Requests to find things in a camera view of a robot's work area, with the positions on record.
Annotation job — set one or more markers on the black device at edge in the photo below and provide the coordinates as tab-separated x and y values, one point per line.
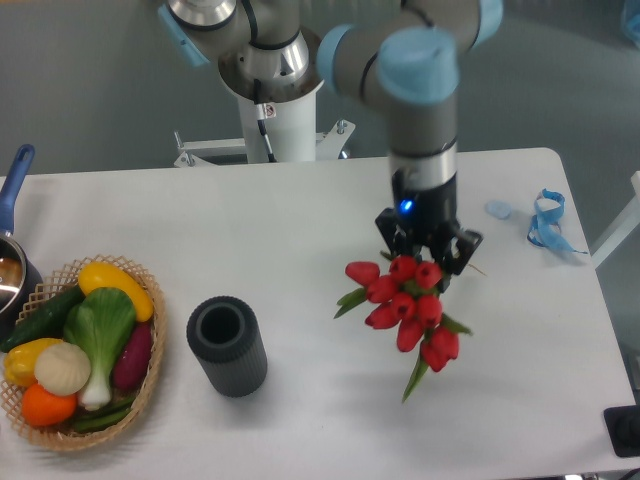
623	428

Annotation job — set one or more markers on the orange fruit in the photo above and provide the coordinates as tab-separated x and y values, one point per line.
41	408

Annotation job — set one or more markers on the dark green cucumber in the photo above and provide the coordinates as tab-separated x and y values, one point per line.
46	321

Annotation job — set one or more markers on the yellow bell pepper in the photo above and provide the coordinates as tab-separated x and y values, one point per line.
19	363

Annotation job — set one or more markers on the green bean pods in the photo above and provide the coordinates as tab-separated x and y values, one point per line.
103	418

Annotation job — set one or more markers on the dark grey ribbed vase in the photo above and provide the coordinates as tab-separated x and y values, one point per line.
224	335

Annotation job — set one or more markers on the white frame at right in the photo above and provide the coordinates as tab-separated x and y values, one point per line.
619	229

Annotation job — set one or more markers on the blue handled saucepan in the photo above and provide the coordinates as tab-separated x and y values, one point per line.
19	276

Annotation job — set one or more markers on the white garlic bulb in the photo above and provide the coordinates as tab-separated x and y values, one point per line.
62	369

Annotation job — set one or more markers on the blue ribbon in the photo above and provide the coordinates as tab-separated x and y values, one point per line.
544	228

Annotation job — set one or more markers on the red tulip bouquet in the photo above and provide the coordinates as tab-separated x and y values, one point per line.
407	297

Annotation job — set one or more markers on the woven wicker basket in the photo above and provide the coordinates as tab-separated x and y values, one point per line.
65	438

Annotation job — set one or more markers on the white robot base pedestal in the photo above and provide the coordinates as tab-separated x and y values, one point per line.
271	132

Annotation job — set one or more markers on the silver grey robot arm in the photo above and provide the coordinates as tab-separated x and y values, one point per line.
405	69

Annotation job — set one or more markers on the green bok choy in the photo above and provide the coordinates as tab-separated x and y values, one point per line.
100	326

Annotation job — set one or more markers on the yellow squash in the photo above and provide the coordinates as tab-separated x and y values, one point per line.
97	275

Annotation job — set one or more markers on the purple sweet potato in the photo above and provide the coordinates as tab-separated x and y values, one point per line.
131	367

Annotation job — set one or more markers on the light blue round cap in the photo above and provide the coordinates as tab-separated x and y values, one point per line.
498	209

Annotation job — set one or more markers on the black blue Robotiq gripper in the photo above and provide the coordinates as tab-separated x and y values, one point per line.
427	218

